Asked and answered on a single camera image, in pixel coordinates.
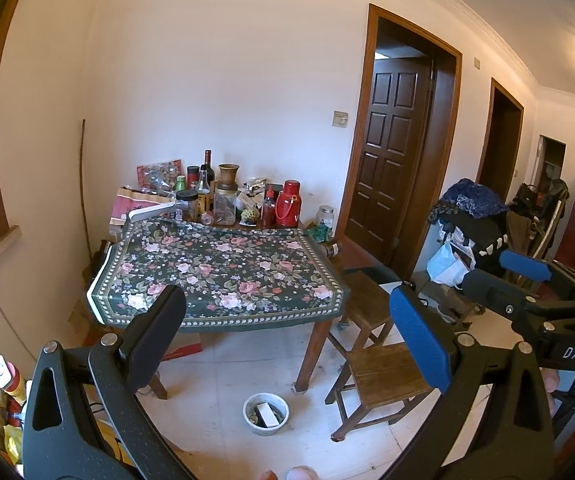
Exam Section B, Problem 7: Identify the large glass jar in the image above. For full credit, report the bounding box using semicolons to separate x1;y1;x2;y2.
214;185;239;226

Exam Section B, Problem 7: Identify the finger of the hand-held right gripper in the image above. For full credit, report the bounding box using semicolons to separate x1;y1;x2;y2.
499;248;575;305
461;269;575;347

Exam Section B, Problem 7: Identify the dark-topped wooden stool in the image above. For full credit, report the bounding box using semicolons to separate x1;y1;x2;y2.
327;266;403;356

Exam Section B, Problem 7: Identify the person's right hand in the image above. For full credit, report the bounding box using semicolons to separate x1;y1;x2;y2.
540;366;563;417

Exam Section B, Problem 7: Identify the black-lidded jar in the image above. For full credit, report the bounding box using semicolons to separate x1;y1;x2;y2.
176;190;199;223

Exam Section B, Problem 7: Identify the red thermos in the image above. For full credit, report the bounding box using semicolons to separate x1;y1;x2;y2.
274;179;302;228

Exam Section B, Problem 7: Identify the small white box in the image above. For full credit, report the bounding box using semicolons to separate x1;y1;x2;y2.
256;402;279;428

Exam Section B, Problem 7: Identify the white plastic bar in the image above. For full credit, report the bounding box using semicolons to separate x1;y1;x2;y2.
127;201;178;223

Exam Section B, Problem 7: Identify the red white cardboard box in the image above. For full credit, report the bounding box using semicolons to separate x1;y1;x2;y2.
160;332;205;363

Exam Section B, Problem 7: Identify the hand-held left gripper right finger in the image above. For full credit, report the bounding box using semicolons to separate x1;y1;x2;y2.
380;284;555;480

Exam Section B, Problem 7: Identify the blue patterned cloth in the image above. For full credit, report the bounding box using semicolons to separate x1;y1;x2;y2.
430;178;511;221

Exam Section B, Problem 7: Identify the yellow plastic bag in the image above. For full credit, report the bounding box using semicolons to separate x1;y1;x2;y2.
0;422;25;466

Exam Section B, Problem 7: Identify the red patterned box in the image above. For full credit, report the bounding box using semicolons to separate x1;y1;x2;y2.
110;186;168;228

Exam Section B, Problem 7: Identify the wooden table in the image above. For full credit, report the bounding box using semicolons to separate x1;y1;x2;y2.
100;210;333;401

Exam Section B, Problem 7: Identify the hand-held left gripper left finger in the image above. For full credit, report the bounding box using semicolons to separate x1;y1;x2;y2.
21;284;195;480

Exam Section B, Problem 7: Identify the white plastic bucket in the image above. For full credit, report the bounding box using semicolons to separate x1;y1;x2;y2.
242;392;289;437

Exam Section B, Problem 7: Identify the brown panelled door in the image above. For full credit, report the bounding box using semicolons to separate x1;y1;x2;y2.
352;57;435;256

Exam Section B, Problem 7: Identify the clear glass liquor bottle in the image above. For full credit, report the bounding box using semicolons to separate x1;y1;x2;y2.
194;169;212;211

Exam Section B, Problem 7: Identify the wooden door frame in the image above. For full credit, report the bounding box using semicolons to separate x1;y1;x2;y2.
343;3;463;281
475;77;525;203

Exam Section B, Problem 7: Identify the red printed snack bag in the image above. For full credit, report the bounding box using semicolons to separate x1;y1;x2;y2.
136;159;184;191

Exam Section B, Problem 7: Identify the light wooden stool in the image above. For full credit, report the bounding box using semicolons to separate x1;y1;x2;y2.
325;342;435;443

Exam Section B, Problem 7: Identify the red sauce bottle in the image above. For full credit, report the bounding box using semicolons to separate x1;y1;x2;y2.
261;186;276;228

